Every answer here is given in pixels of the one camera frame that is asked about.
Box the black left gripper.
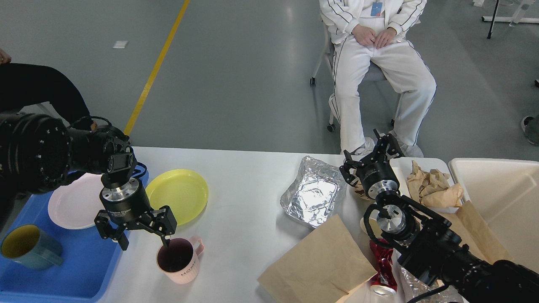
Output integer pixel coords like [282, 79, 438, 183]
[94, 177, 177, 251]

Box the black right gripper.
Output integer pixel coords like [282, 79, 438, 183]
[339, 129, 406, 199]

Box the pink ribbed mug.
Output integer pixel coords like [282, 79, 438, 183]
[156, 235, 205, 284]

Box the yellow plate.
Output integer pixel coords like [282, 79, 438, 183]
[146, 169, 209, 226]

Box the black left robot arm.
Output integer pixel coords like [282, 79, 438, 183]
[0, 113, 177, 250]

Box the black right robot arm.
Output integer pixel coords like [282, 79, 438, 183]
[339, 134, 539, 303]

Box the pink plate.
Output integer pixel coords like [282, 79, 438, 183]
[48, 174, 104, 230]

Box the aluminium foil tray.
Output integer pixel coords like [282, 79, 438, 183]
[280, 156, 347, 229]

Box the crumpled brown paper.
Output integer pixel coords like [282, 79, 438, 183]
[406, 160, 464, 209]

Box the white office chair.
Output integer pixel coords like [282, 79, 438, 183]
[310, 17, 405, 133]

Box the teal mug yellow inside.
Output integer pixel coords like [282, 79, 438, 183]
[1, 224, 64, 271]

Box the flat brown paper bag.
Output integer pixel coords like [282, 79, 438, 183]
[258, 215, 376, 303]

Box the person in white tracksuit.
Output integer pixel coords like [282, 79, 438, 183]
[319, 0, 436, 157]

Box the crushed red soda can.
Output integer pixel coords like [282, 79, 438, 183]
[369, 240, 398, 297]

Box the brown paper sheet right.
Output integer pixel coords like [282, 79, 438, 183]
[441, 201, 514, 264]

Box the cream plastic bin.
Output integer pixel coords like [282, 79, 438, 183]
[449, 158, 539, 272]

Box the person in black trousers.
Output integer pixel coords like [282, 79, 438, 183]
[0, 50, 97, 130]

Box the white stand base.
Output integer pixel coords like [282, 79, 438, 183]
[471, 0, 538, 40]

